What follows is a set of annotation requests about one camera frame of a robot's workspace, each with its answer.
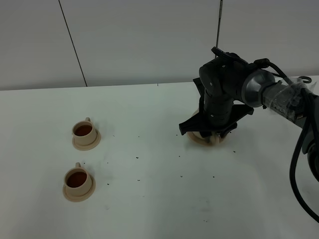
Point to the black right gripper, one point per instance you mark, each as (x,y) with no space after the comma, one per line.
(217,111)

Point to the beige teapot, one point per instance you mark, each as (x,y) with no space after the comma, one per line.
(195,135)

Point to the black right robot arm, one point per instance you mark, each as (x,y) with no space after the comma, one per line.
(230,88)

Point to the beige teapot saucer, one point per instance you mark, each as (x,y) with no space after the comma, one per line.
(199,142)

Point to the far beige teacup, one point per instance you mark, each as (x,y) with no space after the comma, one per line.
(84,132)

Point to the beige teacup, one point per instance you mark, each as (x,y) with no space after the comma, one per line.
(77,181)
(84,132)

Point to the far beige cup saucer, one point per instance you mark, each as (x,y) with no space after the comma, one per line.
(87,147)

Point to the beige cup saucer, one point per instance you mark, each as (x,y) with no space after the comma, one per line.
(87,147)
(79,198)

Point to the near beige teacup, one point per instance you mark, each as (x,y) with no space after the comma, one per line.
(77,181)

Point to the near beige cup saucer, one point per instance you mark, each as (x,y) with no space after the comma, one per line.
(79,198)

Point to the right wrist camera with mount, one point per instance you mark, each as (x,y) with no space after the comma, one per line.
(199,86)

